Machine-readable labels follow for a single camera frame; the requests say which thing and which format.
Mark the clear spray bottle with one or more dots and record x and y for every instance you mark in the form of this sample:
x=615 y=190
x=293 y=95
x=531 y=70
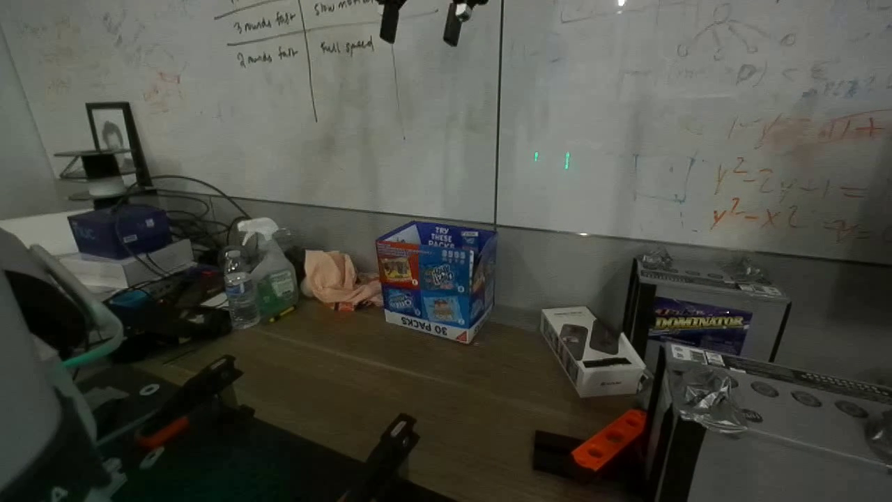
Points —
x=258 y=277

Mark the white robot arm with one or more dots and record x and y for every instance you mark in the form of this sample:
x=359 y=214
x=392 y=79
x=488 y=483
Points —
x=51 y=449

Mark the pink cloth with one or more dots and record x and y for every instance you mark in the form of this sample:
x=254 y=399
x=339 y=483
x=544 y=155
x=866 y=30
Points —
x=332 y=281

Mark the black picture frame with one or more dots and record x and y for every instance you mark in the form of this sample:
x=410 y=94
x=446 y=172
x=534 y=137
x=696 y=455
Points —
x=115 y=133

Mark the blue cardboard box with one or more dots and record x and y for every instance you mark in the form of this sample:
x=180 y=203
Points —
x=438 y=277

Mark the orange and black tool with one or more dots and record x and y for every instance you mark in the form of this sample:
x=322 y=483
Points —
x=597 y=454

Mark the grey battery near front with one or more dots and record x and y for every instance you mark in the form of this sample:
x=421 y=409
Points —
x=738 y=431

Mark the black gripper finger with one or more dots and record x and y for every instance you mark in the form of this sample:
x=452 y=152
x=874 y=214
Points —
x=456 y=19
x=392 y=14

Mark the white small open box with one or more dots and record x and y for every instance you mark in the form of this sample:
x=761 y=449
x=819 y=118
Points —
x=596 y=359

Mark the grey battery by wall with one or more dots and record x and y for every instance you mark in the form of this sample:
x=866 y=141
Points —
x=713 y=306

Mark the dark blue box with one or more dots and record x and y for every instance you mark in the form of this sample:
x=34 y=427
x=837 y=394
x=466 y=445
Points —
x=120 y=229

